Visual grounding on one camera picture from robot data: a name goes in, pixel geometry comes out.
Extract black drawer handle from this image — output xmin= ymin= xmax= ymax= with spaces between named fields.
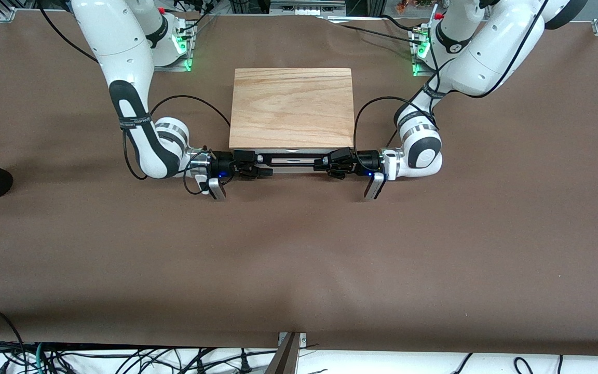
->
xmin=255 ymin=149 xmax=331 ymax=167

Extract wooden drawer cabinet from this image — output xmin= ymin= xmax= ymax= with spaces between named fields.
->
xmin=228 ymin=68 xmax=356 ymax=156

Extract brown table cover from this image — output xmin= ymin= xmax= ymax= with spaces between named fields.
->
xmin=0 ymin=9 xmax=598 ymax=358

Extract grey power strip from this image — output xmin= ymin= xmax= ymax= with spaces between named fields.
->
xmin=269 ymin=0 xmax=349 ymax=16

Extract brown angled bar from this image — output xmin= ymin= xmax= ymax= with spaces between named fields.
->
xmin=265 ymin=332 xmax=300 ymax=374

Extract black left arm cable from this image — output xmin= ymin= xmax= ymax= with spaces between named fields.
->
xmin=354 ymin=0 xmax=549 ymax=152

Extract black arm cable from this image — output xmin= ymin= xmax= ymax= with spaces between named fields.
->
xmin=354 ymin=0 xmax=549 ymax=152
xmin=37 ymin=0 xmax=232 ymax=196

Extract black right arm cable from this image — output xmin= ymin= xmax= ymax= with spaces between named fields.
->
xmin=37 ymin=0 xmax=232 ymax=196

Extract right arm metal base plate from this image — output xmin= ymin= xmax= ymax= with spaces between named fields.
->
xmin=151 ymin=21 xmax=194 ymax=72

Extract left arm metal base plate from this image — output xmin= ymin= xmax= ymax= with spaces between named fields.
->
xmin=412 ymin=29 xmax=437 ymax=77

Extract long black base cable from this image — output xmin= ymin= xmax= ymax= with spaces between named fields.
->
xmin=325 ymin=17 xmax=425 ymax=45

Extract short black base cable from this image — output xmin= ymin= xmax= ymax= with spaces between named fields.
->
xmin=379 ymin=15 xmax=425 ymax=33

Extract black base cable cluster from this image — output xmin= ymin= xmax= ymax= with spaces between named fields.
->
xmin=172 ymin=0 xmax=218 ymax=34

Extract silver metal bracket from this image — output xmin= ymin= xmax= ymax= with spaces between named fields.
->
xmin=277 ymin=331 xmax=307 ymax=348

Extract tangled black floor cables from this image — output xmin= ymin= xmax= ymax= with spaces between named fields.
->
xmin=45 ymin=347 xmax=279 ymax=374

